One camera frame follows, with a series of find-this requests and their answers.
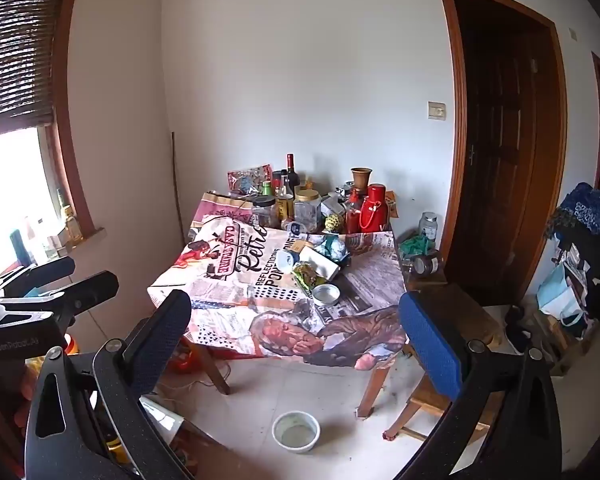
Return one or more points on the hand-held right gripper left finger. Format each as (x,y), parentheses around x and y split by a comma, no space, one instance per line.
(162,340)

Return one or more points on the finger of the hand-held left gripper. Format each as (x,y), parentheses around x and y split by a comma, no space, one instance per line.
(36,291)
(90,290)

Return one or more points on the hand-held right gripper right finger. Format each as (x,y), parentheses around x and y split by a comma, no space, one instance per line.
(430,345)

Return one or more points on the round metal tin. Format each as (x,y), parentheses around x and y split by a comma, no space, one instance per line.
(326,295)

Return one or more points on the blue green wrapper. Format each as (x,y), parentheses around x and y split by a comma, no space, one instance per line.
(336,247)

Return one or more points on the white cardboard box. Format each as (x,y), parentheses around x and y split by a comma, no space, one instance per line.
(317,262)

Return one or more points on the green snack packet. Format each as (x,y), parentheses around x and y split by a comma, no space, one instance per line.
(305,277)

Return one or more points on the blue white paper cup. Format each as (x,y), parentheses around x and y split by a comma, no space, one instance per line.
(286,260)

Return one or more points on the white bowl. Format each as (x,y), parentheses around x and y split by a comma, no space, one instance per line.
(296,432)

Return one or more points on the person's left hand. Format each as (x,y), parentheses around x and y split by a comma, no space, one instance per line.
(25,385)

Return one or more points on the red plastic bag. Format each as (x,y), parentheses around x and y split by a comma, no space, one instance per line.
(185,360)

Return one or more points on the wooden chair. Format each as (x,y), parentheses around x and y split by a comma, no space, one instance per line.
(450,310)

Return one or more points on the dark teal bottle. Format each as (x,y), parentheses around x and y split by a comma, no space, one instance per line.
(19,250)

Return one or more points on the glass jar dark lid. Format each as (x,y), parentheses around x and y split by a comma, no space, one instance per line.
(426,263)

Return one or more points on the dark shoes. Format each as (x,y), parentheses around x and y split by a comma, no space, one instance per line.
(517,327)

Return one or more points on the printed newspaper-pattern tablecloth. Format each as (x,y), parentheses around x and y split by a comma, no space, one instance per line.
(230,270)

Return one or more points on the green crumpled cloth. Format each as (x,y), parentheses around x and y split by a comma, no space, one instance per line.
(412,247)

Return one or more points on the empty glass jar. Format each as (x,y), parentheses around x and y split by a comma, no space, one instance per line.
(428,227)

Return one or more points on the thin wooden stick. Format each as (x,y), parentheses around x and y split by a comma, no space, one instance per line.
(176,185)

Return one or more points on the light blue paper bag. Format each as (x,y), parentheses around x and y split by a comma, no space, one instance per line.
(560,292)

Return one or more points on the orange snack packet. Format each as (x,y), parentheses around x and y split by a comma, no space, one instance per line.
(391,205)

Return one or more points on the red thermos flask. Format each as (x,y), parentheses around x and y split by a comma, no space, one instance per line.
(374,210)

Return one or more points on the red sauce bottle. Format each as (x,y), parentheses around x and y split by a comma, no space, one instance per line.
(352,220)

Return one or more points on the pink printed sack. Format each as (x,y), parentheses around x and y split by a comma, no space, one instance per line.
(220,202)

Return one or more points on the yellow green knobbly ball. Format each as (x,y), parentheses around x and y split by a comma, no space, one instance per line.
(333,223)

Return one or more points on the grey metal object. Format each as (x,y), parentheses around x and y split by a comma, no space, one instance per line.
(337,199)

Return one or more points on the brown clay vase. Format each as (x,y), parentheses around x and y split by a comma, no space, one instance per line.
(361,179)

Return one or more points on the clear jar gold lid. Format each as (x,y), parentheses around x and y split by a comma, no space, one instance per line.
(307,212)

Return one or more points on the black bag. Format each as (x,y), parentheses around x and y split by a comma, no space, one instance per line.
(595,270)

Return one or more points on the yellow label bottle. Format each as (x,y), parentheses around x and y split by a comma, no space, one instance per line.
(284,205)

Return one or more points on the red candy packet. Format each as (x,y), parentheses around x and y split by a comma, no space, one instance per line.
(245,177)

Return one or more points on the blue knitted cloth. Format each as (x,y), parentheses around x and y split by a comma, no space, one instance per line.
(585,207)

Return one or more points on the dark wine bottle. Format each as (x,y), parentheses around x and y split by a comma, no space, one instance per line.
(291,170)

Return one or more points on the brown bamboo window blind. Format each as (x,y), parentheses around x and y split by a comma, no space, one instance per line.
(15,60)

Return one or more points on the wooden window frame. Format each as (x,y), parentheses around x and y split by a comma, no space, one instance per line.
(75,160)

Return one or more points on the beige wall switch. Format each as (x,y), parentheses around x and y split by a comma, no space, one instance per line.
(436,110)

